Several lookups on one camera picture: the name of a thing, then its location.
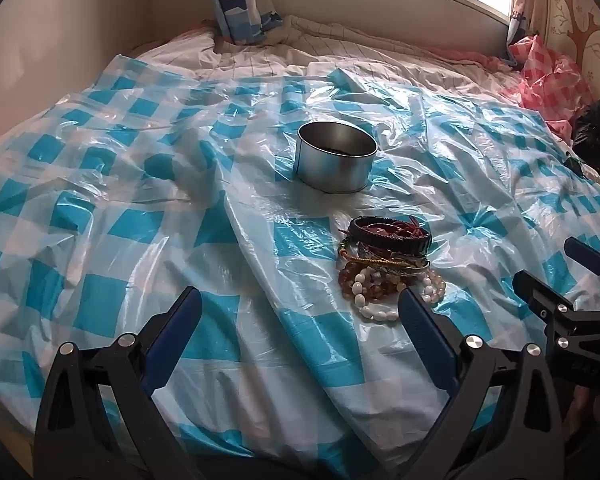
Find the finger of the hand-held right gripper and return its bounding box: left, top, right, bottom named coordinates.
left=512, top=271, right=581, bottom=326
left=564, top=237, right=600, bottom=307

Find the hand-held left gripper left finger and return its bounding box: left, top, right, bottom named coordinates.
left=32, top=286, right=203, bottom=480

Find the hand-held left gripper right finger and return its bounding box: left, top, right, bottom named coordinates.
left=397, top=287, right=566, bottom=480

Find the white bead bracelet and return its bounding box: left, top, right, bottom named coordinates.
left=352, top=266, right=447, bottom=322

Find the thin gold bangle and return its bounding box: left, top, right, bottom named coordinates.
left=342, top=254, right=431, bottom=267

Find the black braided bracelet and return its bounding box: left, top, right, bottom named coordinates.
left=348, top=216, right=432, bottom=257

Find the silver patterned bangle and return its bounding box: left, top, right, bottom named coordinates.
left=357, top=242, right=431, bottom=273

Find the red cord bracelet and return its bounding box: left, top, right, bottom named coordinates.
left=362, top=217, right=426, bottom=239

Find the round metal tin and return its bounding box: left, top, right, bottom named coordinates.
left=295, top=121, right=379, bottom=194

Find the blue checkered plastic sheet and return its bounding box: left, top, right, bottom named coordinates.
left=0, top=52, right=600, bottom=461

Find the pink checkered plastic sheet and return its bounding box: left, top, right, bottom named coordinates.
left=500, top=35, right=598, bottom=146

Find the pink printed curtain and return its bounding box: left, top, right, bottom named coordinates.
left=505, top=0, right=551, bottom=61

